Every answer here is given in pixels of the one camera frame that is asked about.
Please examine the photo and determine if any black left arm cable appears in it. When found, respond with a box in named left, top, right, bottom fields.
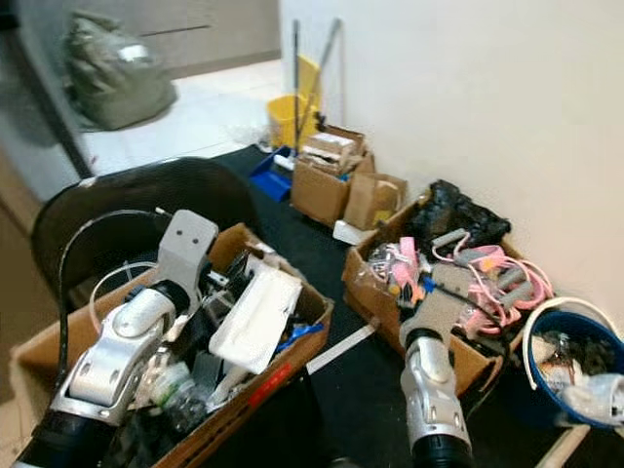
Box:
left=58, top=207, right=173, bottom=334

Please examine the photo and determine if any white foam tray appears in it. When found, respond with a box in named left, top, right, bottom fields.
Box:
left=209, top=257, right=304, bottom=377

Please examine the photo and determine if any large open cardboard box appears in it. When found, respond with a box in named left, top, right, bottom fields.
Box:
left=9, top=222, right=335, bottom=468

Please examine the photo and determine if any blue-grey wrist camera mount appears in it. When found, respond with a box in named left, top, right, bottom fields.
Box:
left=413, top=287, right=480, bottom=344
left=155, top=209, right=221, bottom=295

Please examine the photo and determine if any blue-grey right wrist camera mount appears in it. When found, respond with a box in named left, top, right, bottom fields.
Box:
left=413, top=287, right=480, bottom=344

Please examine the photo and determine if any pink cable bundle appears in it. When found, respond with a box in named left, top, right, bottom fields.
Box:
left=389, top=237, right=553, bottom=315

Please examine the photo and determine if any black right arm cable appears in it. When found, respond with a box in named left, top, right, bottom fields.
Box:
left=423, top=279, right=490, bottom=315

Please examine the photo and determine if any clear crushed plastic bottle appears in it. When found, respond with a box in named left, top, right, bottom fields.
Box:
left=155, top=360, right=207, bottom=431

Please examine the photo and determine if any yellow mop bucket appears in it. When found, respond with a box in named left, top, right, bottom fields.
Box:
left=264, top=55, right=322, bottom=153

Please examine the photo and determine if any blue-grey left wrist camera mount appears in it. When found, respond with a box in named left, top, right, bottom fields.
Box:
left=155, top=209, right=221, bottom=295

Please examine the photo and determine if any cardboard box of cables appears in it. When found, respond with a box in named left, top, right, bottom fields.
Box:
left=342, top=199, right=553, bottom=397

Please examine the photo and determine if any white floor tape strip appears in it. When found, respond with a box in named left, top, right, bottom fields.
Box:
left=306, top=321, right=382, bottom=377

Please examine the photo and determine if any grey drawer cabinet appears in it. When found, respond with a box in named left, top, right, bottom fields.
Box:
left=57, top=0, right=283, bottom=81

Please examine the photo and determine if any olive green rubbish sack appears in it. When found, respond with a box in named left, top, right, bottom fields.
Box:
left=62, top=9, right=177, bottom=132

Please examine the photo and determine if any black pole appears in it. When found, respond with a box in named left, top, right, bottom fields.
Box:
left=292, top=19, right=301, bottom=149

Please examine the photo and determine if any cardboard box of papers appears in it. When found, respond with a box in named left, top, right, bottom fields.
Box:
left=290, top=124, right=374, bottom=228

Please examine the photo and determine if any grey mop pole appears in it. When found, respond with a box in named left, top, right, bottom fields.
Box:
left=306, top=17, right=343, bottom=120

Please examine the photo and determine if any small closed cardboard box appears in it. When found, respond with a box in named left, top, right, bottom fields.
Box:
left=345, top=173, right=410, bottom=234

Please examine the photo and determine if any white plastic bag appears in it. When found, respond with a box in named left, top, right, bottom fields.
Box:
left=560, top=374, right=624, bottom=426

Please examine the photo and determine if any black plastic bag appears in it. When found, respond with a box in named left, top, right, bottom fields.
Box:
left=409, top=179, right=514, bottom=246

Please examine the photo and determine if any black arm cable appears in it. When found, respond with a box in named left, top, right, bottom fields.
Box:
left=423, top=279, right=490, bottom=315
left=58, top=207, right=173, bottom=334

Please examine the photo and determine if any blue rubbish bin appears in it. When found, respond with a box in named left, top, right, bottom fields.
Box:
left=521, top=306, right=624, bottom=432

